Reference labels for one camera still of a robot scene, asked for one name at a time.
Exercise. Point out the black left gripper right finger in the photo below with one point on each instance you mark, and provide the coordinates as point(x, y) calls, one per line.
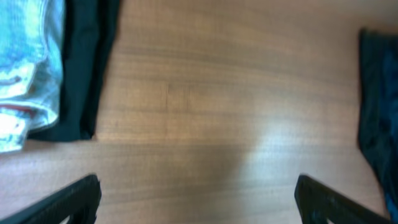
point(317, 203)

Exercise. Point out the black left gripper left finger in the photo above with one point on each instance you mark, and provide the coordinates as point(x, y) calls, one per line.
point(76, 203)

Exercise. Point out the navy blue shorts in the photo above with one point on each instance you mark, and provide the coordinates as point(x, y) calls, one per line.
point(377, 133)

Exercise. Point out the folded black garment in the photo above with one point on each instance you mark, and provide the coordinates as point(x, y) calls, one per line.
point(90, 30)

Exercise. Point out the folded light blue jeans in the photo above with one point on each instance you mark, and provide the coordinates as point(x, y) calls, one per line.
point(32, 34)

